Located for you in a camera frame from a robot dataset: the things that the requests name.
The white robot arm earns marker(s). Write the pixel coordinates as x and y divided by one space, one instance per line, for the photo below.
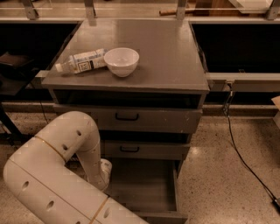
59 175

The grey top drawer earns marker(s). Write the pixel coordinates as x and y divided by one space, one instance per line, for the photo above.
130 111

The grey drawer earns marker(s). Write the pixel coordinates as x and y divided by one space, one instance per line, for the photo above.
130 111
148 188
147 145

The grey drawer cabinet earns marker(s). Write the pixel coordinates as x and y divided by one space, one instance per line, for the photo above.
169 61

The grey middle drawer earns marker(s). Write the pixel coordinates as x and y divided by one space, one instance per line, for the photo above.
147 145

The grey bottom drawer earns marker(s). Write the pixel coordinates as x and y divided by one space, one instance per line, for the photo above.
148 188

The white ceramic bowl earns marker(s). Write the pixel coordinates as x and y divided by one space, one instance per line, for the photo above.
121 61

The lying plastic bottle white label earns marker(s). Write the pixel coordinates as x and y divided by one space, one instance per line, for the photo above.
82 62

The dark side table left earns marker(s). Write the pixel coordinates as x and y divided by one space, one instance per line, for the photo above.
16 72

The wooden stick behind rail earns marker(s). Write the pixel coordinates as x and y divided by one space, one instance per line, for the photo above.
174 12

